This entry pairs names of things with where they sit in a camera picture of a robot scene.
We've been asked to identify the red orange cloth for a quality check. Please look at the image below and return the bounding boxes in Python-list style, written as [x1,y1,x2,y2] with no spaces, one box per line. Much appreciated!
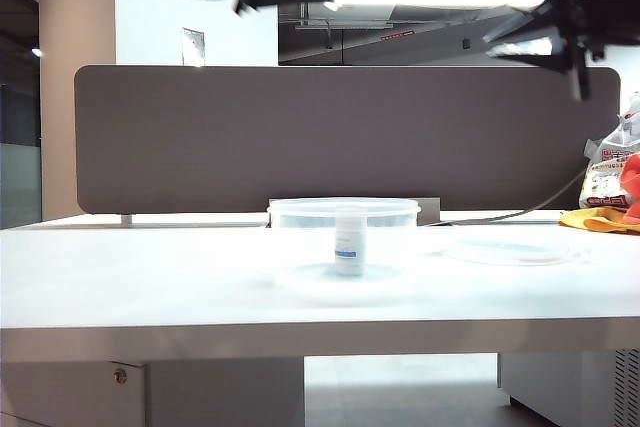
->
[618,152,640,226]

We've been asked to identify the grey cable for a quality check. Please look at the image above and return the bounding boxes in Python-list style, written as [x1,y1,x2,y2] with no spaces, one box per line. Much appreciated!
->
[439,169,589,226]

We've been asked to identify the white vented cabinet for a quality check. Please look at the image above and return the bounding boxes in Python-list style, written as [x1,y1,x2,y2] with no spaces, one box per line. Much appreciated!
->
[497,350,640,427]

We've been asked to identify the round clear plastic box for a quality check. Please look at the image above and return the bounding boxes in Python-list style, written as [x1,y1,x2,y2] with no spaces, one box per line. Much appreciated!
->
[266,196,422,303]

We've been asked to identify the white drawer pedestal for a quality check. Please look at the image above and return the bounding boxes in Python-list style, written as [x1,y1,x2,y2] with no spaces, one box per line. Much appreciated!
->
[0,357,306,427]

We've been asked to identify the yellow cloth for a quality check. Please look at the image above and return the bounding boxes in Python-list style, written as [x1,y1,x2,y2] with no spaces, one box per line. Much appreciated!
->
[557,206,640,237]

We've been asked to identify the metal wall plate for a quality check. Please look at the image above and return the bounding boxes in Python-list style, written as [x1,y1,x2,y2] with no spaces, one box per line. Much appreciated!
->
[181,27,206,68]

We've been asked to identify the round clear lid with clips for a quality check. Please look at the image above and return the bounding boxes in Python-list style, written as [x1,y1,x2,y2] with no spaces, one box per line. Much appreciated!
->
[438,238,592,267]

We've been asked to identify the grey desk cable box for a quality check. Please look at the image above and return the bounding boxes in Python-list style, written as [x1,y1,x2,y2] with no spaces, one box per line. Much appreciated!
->
[417,196,443,226]

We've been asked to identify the brown fabric desk partition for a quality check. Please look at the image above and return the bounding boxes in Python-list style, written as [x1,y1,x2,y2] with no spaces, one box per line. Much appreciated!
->
[73,64,622,215]

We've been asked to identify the printed clear plastic bag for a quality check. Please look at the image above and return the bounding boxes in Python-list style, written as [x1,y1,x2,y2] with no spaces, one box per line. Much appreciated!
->
[578,90,640,211]

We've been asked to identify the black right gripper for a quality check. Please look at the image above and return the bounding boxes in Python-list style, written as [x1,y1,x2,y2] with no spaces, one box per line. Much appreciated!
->
[483,0,640,101]

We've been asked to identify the small white medicine bottle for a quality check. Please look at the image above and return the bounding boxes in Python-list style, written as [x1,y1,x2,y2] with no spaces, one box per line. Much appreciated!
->
[332,206,366,279]

